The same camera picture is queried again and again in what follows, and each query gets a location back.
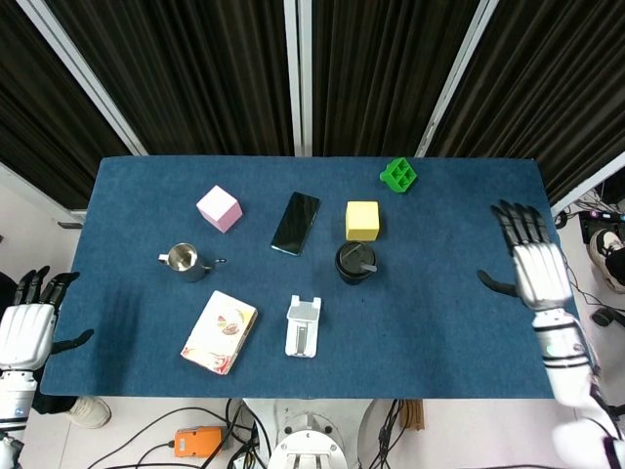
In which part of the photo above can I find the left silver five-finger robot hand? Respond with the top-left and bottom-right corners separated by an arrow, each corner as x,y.
0,266 -> 95,371

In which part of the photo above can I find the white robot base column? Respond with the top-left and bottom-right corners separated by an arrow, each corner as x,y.
241,398 -> 378,469

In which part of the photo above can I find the stainless steel gooseneck pitcher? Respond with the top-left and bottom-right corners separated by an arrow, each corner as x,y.
156,242 -> 228,283

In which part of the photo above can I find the black smartphone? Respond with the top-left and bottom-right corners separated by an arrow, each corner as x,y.
271,191 -> 322,256

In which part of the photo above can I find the brown wooden piece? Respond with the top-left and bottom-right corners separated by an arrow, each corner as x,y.
399,399 -> 427,432

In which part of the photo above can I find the green plastic grid block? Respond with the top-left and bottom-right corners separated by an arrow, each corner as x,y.
379,156 -> 419,196

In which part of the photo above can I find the blue fabric tablecloth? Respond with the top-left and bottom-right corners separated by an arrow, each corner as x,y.
39,155 -> 582,400

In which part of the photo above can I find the orange handheld device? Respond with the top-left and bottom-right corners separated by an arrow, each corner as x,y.
174,425 -> 230,459

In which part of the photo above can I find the white frame post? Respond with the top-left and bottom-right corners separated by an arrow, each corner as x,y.
550,150 -> 625,216
414,0 -> 500,158
17,0 -> 148,157
284,0 -> 314,157

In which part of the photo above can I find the black floor cable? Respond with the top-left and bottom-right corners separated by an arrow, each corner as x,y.
90,399 -> 245,469

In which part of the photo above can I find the black cable bundle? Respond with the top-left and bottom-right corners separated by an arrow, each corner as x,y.
363,398 -> 406,469

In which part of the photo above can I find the black and white sneaker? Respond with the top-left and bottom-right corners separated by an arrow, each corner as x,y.
589,228 -> 625,295

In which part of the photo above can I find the white folding phone stand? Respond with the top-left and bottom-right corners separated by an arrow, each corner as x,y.
284,294 -> 323,359

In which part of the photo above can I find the pink foam cube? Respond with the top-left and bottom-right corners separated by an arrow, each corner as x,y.
195,185 -> 244,235

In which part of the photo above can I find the dark pleated curtain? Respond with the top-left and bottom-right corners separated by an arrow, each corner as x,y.
429,0 -> 625,206
46,0 -> 296,157
311,0 -> 482,158
0,0 -> 133,211

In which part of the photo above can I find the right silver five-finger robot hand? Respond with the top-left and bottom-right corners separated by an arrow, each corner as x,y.
477,198 -> 575,312

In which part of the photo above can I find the black lidded coffee cup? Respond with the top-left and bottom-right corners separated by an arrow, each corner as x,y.
334,241 -> 380,287

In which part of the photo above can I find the printed snack carton box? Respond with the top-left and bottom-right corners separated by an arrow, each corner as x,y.
180,289 -> 259,376

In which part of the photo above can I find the yellow foam cube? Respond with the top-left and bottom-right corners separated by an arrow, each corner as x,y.
345,199 -> 381,242

